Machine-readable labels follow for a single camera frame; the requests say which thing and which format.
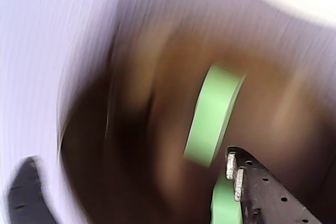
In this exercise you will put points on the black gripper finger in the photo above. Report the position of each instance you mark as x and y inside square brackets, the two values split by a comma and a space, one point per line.
[267, 197]
[29, 195]

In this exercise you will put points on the blue woven tablecloth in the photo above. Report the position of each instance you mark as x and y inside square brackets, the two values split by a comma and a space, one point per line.
[31, 51]

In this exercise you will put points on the black metal bucket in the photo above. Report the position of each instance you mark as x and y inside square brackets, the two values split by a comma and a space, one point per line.
[131, 142]

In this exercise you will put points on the green cube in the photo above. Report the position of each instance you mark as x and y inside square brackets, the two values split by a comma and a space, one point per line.
[215, 116]

